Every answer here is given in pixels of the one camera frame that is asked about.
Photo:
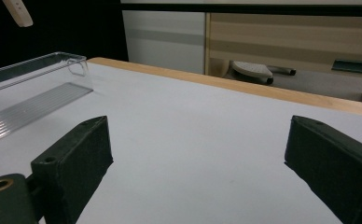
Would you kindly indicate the wooden table board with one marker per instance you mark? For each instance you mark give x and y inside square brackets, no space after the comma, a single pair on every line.
[232,85]

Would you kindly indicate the black curtain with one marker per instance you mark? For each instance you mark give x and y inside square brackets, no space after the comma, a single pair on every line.
[61,31]

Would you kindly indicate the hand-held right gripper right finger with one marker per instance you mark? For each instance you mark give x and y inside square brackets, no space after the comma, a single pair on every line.
[334,168]

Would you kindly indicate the white cabinet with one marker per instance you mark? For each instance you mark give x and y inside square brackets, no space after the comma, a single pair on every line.
[163,40]

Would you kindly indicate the black horizontal frame bar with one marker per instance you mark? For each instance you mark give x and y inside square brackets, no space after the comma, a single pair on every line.
[247,9]

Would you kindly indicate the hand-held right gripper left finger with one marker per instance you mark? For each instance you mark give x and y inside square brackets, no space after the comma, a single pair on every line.
[73,168]

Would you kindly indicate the clear plastic container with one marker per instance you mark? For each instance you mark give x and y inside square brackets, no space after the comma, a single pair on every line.
[36,102]

